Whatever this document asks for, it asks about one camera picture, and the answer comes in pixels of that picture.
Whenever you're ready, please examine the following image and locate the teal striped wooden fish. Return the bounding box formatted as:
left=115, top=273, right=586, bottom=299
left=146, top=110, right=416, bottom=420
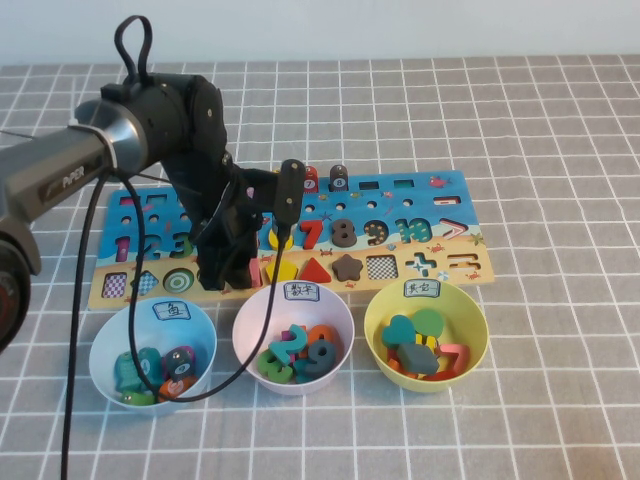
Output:
left=114, top=351, right=140, bottom=394

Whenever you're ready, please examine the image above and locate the orange wooden number zero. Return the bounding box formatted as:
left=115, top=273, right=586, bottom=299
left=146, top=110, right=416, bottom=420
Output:
left=305, top=324, right=335, bottom=351

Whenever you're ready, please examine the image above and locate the teal wooden number two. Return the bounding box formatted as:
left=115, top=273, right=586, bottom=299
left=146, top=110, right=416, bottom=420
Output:
left=267, top=324, right=307, bottom=365

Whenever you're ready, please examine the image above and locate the orange wooden fish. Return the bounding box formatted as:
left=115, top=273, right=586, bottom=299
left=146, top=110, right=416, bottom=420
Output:
left=157, top=375, right=198, bottom=404

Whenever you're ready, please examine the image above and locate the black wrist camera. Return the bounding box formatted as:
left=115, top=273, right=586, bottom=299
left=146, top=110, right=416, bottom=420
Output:
left=273, top=158, right=306, bottom=227

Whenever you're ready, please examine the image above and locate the dark grey wooden fish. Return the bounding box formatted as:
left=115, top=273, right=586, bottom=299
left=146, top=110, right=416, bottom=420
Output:
left=162, top=348, right=195, bottom=381

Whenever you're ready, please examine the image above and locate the red wooden number seven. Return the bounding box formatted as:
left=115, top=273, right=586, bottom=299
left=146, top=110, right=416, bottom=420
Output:
left=298, top=219, right=325, bottom=250

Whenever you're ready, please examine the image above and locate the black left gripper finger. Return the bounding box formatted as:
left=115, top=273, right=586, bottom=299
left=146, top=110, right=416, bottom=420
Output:
left=223, top=234, right=257, bottom=291
left=197, top=240, right=227, bottom=292

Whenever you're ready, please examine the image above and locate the colourful wooden puzzle board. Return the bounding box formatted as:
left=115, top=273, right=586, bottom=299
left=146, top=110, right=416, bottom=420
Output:
left=87, top=170, right=496, bottom=312

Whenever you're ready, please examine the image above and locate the yellow-green plastic bowl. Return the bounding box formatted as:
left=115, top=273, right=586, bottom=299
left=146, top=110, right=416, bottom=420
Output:
left=363, top=279, right=490, bottom=394

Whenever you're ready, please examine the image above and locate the green wooden circle block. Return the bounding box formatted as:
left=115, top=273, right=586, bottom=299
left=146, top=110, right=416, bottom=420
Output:
left=411, top=308, right=445, bottom=341

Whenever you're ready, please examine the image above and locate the paper label on pink bowl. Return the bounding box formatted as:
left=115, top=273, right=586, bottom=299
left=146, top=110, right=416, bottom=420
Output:
left=283, top=282, right=321, bottom=304

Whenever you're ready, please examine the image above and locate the brown wooden number eight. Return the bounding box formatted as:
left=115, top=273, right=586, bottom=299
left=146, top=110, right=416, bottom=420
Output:
left=331, top=218, right=358, bottom=248

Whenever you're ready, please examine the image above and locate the pink wooden greater-than sign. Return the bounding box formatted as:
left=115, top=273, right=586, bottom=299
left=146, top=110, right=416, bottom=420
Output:
left=434, top=343, right=471, bottom=374

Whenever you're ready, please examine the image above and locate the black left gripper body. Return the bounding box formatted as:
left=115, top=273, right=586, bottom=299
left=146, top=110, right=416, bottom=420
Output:
left=190, top=166, right=281, bottom=251

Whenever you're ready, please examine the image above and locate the grey checked tablecloth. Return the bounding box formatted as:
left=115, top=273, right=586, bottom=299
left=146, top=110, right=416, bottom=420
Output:
left=0, top=54, right=640, bottom=480

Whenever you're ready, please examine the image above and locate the yellow wooden pentagon block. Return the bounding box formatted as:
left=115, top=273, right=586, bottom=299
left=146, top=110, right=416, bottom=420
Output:
left=264, top=258, right=299, bottom=285

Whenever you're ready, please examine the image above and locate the black camera cable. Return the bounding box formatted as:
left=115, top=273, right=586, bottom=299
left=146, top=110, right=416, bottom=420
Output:
left=59, top=167, right=294, bottom=480

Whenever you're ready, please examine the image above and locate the red wooden triangle block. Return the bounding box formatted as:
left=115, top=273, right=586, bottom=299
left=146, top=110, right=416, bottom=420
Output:
left=297, top=257, right=333, bottom=284

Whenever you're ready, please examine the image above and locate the teal wooden fish number four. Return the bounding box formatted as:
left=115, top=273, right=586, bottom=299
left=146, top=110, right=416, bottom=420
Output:
left=136, top=347, right=164, bottom=392

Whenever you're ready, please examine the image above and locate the light blue plastic bowl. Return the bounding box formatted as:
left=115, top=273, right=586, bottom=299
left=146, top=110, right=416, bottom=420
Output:
left=88, top=298, right=218, bottom=418

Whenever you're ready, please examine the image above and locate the teal wooden heart block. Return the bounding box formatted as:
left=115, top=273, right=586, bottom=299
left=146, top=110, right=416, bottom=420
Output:
left=381, top=314, right=417, bottom=349

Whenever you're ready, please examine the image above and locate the black looped wrist cable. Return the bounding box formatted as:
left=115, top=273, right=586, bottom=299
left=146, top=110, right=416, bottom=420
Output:
left=114, top=14, right=154, bottom=85

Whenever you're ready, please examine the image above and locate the dark teal wooden number nine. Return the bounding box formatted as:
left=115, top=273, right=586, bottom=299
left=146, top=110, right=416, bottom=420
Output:
left=292, top=339, right=337, bottom=379

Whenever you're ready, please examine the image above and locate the light pink plastic bowl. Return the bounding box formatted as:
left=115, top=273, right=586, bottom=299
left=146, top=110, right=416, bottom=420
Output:
left=232, top=285, right=356, bottom=397

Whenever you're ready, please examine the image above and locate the green wooden number three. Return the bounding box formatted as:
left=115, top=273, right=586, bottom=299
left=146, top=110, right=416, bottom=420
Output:
left=257, top=349, right=294, bottom=384

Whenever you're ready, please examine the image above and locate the brown wooden star block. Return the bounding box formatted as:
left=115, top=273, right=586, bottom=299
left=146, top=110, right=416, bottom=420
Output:
left=331, top=253, right=364, bottom=282

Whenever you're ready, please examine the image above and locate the paper label on yellow bowl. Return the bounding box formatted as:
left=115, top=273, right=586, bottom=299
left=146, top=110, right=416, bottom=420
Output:
left=402, top=279, right=441, bottom=300

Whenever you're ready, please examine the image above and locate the paper label on blue bowl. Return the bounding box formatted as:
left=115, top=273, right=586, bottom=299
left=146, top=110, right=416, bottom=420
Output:
left=152, top=299, right=192, bottom=322

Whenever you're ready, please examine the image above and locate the dark grey wooden diamond block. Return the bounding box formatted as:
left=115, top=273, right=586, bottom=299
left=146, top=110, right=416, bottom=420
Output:
left=396, top=342, right=441, bottom=376

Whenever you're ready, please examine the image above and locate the yellow wooden number six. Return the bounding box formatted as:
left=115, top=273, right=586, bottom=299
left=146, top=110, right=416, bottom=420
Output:
left=268, top=222, right=294, bottom=253

